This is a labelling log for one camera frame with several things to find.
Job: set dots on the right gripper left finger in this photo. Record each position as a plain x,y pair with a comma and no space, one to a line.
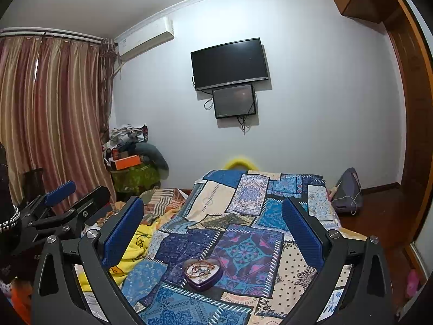
118,231

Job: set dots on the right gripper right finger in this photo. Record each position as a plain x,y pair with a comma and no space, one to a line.
307,231

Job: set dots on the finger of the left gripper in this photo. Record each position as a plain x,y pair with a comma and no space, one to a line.
60,193

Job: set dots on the purple heart-shaped jewelry box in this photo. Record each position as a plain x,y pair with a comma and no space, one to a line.
202,275

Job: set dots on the yellow cartoon blanket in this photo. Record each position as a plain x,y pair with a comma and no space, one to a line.
135,252

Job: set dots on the purple grey backpack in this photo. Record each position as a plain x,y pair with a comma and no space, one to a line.
348,197

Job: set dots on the pile of clothes and boxes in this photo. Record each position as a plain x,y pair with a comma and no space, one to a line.
135,165

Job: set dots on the blue patchwork blanket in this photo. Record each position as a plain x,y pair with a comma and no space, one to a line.
235,217

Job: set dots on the striped red beige curtain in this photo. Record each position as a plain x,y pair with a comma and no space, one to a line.
55,106

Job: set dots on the brown wooden door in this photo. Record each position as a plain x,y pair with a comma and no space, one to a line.
415,65

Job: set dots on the white air conditioner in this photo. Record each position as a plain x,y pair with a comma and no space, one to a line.
134,43

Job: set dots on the small black wall monitor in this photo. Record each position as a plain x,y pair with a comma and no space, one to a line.
234,102

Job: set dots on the wall-mounted black television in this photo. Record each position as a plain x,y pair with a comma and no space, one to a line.
229,64

